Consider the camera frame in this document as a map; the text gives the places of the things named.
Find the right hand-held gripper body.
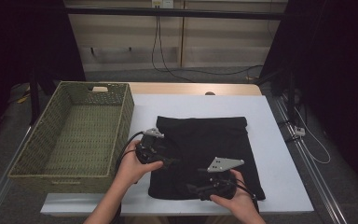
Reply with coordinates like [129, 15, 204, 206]
[198, 157, 245, 202]

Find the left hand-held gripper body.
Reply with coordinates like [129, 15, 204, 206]
[135, 127, 166, 165]

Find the black tank top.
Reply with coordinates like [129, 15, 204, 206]
[147, 115, 267, 202]

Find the green woven basket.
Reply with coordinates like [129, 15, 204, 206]
[7, 80, 135, 194]

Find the person's right hand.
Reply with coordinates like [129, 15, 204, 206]
[209, 169, 259, 220]

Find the person's left hand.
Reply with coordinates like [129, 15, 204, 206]
[115, 139, 164, 189]

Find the black metal stand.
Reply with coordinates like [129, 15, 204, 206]
[29, 71, 41, 125]
[287, 71, 297, 125]

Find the black horizontal bar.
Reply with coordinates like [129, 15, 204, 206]
[64, 7, 288, 21]

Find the black curtain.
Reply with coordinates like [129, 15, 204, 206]
[259, 0, 358, 200]
[0, 0, 87, 147]

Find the left hand-held gripper cable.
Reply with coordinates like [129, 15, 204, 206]
[110, 131, 145, 224]

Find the hand-held gripper cable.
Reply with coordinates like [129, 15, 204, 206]
[227, 177, 260, 214]
[110, 131, 145, 224]

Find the right hand-held gripper cable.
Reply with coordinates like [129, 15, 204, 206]
[227, 177, 260, 214]

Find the black wall cable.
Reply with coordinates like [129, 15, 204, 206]
[151, 15, 197, 83]
[158, 15, 265, 77]

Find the white cable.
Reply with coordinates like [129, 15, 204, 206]
[293, 105, 332, 165]

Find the white wall socket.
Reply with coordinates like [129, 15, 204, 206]
[151, 0, 175, 9]

